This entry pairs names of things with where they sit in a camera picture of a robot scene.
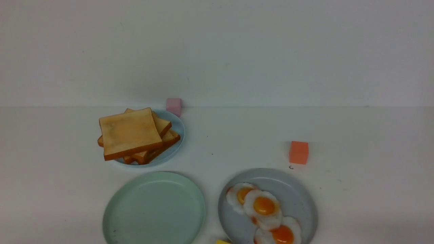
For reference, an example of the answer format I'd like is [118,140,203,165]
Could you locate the toast slice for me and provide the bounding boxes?
[98,129,181,165]
[99,107,163,161]
[120,107,172,144]

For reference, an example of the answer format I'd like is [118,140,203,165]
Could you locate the fried egg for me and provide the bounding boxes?
[253,216,302,244]
[226,182,259,215]
[243,189,283,231]

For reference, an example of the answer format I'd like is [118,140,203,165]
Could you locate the light blue bread plate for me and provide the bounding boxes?
[115,109,185,168]

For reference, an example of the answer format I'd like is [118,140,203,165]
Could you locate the pink foam cube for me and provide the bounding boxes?
[166,98,182,117]

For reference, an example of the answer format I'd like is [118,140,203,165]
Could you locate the orange foam cube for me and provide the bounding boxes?
[289,141,310,165]

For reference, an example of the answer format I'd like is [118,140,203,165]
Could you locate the mint green plate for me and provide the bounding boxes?
[102,171,206,244]

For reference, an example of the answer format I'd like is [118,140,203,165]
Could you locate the grey egg plate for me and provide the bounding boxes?
[218,168,318,244]

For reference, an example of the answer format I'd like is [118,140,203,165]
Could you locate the yellow foam block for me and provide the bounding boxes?
[215,240,231,244]

